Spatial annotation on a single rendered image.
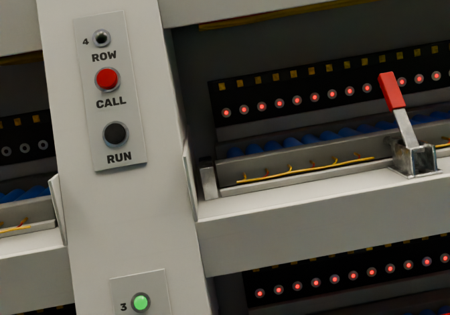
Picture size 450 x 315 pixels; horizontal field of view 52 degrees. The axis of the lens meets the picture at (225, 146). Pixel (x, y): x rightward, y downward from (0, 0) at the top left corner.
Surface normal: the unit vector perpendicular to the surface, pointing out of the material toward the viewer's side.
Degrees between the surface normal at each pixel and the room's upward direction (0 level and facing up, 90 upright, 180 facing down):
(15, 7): 109
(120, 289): 90
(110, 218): 90
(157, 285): 90
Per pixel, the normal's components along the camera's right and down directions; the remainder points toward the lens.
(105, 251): 0.01, -0.15
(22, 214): 0.07, 0.17
